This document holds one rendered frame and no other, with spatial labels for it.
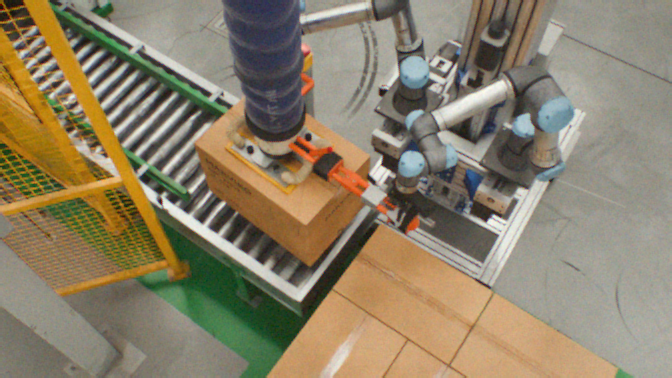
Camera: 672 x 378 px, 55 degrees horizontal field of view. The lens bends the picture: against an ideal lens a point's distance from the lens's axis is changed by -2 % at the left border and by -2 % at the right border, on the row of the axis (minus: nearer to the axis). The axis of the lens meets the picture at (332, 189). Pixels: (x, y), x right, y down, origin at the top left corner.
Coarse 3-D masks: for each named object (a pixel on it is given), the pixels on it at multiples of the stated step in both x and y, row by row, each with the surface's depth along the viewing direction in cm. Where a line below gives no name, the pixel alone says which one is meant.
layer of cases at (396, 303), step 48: (384, 240) 302; (336, 288) 290; (384, 288) 290; (432, 288) 290; (480, 288) 290; (336, 336) 280; (384, 336) 280; (432, 336) 280; (480, 336) 280; (528, 336) 280
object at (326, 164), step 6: (318, 156) 243; (324, 156) 245; (330, 156) 245; (336, 156) 244; (312, 162) 242; (318, 162) 243; (324, 162) 243; (330, 162) 243; (336, 162) 243; (342, 162) 243; (318, 168) 241; (324, 168) 242; (330, 168) 242; (336, 168) 242; (318, 174) 244; (324, 174) 240; (330, 174) 240; (324, 180) 244; (330, 180) 244
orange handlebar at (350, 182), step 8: (304, 80) 265; (312, 80) 263; (304, 88) 261; (304, 144) 249; (312, 144) 249; (296, 152) 248; (304, 152) 246; (312, 160) 245; (344, 168) 243; (336, 176) 241; (352, 176) 241; (344, 184) 240; (352, 184) 239; (360, 184) 240; (368, 184) 240; (360, 192) 238; (384, 200) 237; (376, 208) 236; (384, 208) 235; (416, 224) 231
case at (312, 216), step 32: (224, 128) 269; (320, 128) 268; (224, 160) 261; (288, 160) 261; (352, 160) 261; (224, 192) 286; (256, 192) 257; (320, 192) 254; (352, 192) 270; (256, 224) 289; (288, 224) 259; (320, 224) 259
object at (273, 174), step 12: (240, 132) 266; (228, 144) 263; (252, 144) 262; (240, 156) 260; (252, 168) 258; (264, 168) 256; (276, 168) 254; (288, 168) 257; (276, 180) 254; (288, 192) 252
